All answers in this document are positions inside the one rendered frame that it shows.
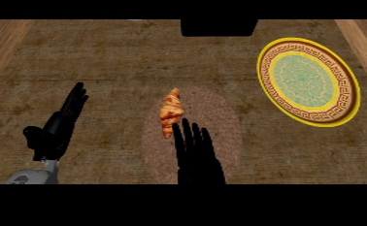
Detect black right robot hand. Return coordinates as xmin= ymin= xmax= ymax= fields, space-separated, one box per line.
xmin=171 ymin=117 xmax=229 ymax=185

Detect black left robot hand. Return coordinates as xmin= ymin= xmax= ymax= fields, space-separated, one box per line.
xmin=23 ymin=81 xmax=91 ymax=163

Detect round brown woven placemat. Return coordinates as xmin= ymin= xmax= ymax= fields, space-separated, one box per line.
xmin=141 ymin=85 xmax=245 ymax=185

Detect yellow rimmed patterned plate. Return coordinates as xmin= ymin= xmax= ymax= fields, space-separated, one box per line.
xmin=255 ymin=37 xmax=362 ymax=128

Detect golden brown croissant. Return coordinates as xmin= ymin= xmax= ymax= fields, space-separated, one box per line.
xmin=160 ymin=87 xmax=186 ymax=140

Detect black box appliance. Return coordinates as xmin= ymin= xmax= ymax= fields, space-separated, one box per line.
xmin=180 ymin=19 xmax=260 ymax=38

